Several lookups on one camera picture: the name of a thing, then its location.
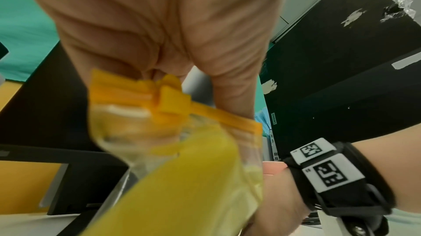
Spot person's right hand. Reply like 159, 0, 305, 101
245, 169, 311, 236

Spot clear zip bag yellow slider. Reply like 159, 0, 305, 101
88, 68, 264, 206

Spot person's right forearm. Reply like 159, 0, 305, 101
352, 124, 421, 216

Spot light blue cloth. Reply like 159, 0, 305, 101
254, 108, 272, 129

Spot yellow flat object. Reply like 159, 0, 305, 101
80, 123, 264, 236

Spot large black monitor back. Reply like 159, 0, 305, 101
259, 0, 421, 163

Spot white tape strip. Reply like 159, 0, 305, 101
391, 52, 421, 70

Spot black framed monitor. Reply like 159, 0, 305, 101
0, 143, 131, 216

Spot person's peach shirt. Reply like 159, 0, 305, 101
18, 0, 295, 121

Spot crumpled clear tape piece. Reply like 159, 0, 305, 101
380, 0, 416, 23

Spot black panel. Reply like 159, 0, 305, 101
0, 40, 101, 152

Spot green curtain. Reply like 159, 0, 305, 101
0, 0, 62, 82

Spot black wrist strap with markers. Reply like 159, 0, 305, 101
283, 137, 397, 236

